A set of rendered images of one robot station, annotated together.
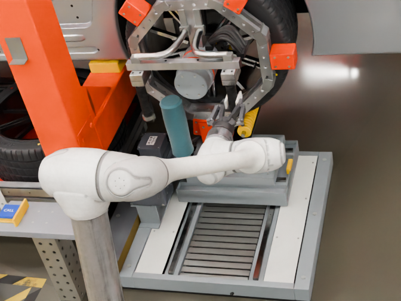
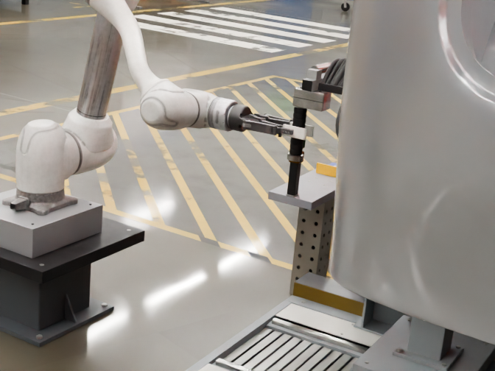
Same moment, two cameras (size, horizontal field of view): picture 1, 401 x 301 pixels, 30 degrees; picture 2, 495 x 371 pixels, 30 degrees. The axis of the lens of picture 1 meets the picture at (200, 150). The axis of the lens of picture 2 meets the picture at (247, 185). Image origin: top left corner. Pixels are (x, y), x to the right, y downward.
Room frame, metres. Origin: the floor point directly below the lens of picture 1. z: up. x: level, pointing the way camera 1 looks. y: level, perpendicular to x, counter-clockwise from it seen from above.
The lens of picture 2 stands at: (2.31, -2.59, 1.43)
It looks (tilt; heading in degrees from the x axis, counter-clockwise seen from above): 17 degrees down; 96
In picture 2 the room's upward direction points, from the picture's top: 5 degrees clockwise
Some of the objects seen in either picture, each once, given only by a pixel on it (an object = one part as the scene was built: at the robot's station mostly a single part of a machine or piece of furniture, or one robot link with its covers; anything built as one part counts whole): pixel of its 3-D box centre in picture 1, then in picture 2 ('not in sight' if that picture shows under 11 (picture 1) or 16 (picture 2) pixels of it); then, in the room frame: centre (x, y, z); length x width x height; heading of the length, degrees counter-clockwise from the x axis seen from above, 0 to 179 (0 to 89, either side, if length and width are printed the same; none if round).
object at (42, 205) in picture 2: not in sight; (36, 196); (1.34, 0.19, 0.42); 0.22 x 0.18 x 0.06; 68
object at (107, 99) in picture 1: (96, 84); not in sight; (2.72, 0.36, 0.69); 0.52 x 0.17 x 0.35; 158
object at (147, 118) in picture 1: (144, 100); not in sight; (2.31, 0.16, 0.83); 0.04 x 0.04 x 0.16
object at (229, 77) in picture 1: (230, 72); (311, 97); (2.21, -0.17, 0.93); 0.09 x 0.05 x 0.05; 158
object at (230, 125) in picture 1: (224, 126); (247, 119); (2.04, -0.10, 0.83); 0.09 x 0.08 x 0.07; 158
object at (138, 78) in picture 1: (140, 73); not in sight; (2.34, 0.15, 0.93); 0.09 x 0.05 x 0.05; 158
